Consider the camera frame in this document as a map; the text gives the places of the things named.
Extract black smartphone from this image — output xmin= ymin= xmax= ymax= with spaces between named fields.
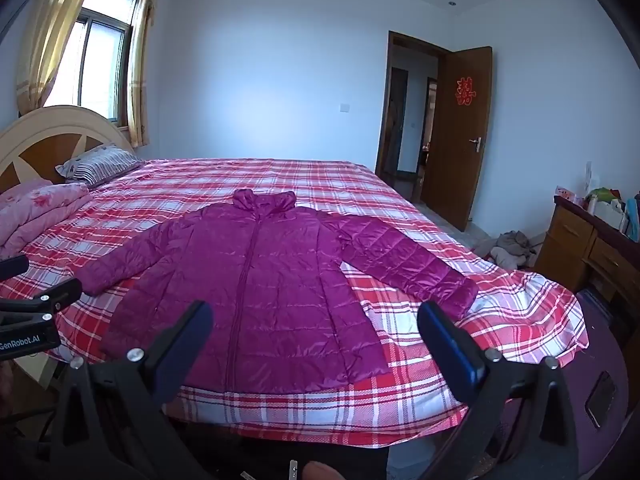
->
xmin=584 ymin=370 xmax=619 ymax=429

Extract bed with red plaid sheet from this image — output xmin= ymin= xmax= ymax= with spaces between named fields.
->
xmin=0 ymin=157 xmax=592 ymax=448

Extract cream wooden headboard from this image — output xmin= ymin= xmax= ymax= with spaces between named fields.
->
xmin=0 ymin=105 xmax=139 ymax=196

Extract brown door frame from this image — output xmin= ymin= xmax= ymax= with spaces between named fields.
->
xmin=375 ymin=30 xmax=454 ymax=202

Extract pile of clothes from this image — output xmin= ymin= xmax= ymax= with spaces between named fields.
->
xmin=487 ymin=230 xmax=539 ymax=269

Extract striped floral pillow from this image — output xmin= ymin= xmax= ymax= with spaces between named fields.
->
xmin=55 ymin=143 xmax=146 ymax=189

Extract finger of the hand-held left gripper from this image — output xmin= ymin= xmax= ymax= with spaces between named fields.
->
xmin=0 ymin=254 xmax=30 ymax=282
xmin=0 ymin=277 xmax=83 ymax=328

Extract teal item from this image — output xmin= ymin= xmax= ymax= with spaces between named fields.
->
xmin=625 ymin=194 xmax=640 ymax=242

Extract window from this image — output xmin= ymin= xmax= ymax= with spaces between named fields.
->
xmin=50 ymin=0 xmax=146 ymax=127

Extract brown wooden desk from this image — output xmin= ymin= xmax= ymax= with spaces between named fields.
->
xmin=532 ymin=195 xmax=640 ymax=357

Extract brown wooden door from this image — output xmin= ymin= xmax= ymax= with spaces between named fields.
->
xmin=420 ymin=46 xmax=494 ymax=234

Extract dark purple seat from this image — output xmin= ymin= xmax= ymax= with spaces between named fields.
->
xmin=495 ymin=287 xmax=636 ymax=480

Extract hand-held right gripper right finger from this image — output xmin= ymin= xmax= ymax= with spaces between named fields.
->
xmin=416 ymin=300 xmax=597 ymax=480

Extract purple quilted jacket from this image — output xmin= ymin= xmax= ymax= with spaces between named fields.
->
xmin=75 ymin=188 xmax=480 ymax=395

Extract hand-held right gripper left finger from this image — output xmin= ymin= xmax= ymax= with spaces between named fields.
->
xmin=46 ymin=300 xmax=216 ymax=480

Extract yellow curtain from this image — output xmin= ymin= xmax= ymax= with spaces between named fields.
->
xmin=15 ymin=0 xmax=108 ymax=117
xmin=125 ymin=0 xmax=164 ymax=149

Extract white bag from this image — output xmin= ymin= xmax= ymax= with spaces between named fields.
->
xmin=594 ymin=199 xmax=629 ymax=234

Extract pink floral quilt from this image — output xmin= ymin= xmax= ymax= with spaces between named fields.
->
xmin=0 ymin=180 xmax=96 ymax=262

